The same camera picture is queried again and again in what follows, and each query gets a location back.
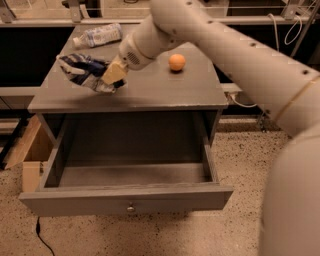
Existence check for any white hanging cable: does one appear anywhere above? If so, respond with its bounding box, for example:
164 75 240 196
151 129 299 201
228 13 304 109

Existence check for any blue chip bag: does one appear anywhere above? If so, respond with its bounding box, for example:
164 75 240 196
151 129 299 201
56 53 125 94

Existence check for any grey metal rail frame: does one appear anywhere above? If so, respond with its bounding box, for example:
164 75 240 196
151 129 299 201
0 0 320 27

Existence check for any round metal drawer knob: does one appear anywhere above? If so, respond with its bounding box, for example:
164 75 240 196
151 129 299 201
126 204 136 213

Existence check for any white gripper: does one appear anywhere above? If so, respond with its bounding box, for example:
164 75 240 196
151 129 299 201
57 37 147 85

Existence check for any orange fruit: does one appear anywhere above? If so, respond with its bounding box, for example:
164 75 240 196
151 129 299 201
168 54 186 71

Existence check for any grey wooden cabinet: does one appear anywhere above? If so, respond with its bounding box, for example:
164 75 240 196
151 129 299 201
27 22 229 148

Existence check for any open grey top drawer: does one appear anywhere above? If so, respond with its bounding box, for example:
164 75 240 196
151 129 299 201
19 112 233 216

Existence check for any black floor cable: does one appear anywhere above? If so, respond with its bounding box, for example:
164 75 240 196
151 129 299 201
35 216 56 256

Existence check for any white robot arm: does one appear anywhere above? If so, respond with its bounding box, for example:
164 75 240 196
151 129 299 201
57 0 320 256

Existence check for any light wooden box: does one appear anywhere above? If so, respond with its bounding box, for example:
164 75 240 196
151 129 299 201
5 115 53 192

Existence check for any clear plastic water bottle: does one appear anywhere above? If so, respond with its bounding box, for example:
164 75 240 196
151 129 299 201
72 23 122 49

